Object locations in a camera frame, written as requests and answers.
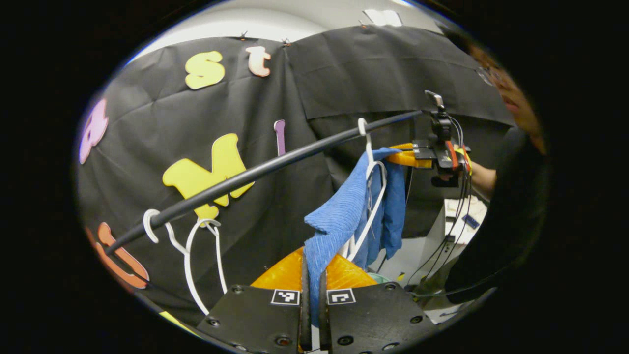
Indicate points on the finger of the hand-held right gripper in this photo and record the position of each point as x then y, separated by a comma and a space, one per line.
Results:
408, 160
403, 146

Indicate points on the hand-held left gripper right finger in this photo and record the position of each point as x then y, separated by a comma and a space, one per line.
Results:
378, 314

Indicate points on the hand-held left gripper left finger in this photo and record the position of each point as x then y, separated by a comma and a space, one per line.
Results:
255, 314

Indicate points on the white shirt hanger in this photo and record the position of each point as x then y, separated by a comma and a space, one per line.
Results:
369, 147

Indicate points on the blue shirt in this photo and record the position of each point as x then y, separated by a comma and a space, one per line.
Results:
334, 221

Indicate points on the empty white clothes hanger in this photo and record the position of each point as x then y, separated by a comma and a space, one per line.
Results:
186, 265

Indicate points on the small blue item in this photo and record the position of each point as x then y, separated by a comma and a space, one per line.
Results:
470, 221

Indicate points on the person's glasses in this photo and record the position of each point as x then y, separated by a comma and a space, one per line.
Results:
489, 74

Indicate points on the person's head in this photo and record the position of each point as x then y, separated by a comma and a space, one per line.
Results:
521, 108

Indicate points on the white side table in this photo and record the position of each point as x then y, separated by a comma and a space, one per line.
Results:
462, 236

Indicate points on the person's black-clothed torso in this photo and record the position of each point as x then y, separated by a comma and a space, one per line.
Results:
506, 221

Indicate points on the ceiling light panel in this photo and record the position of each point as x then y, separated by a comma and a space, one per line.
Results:
383, 17

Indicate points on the black backdrop cloth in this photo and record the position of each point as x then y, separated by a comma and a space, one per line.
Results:
245, 98

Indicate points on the black clothes rail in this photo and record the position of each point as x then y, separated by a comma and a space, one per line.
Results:
196, 201

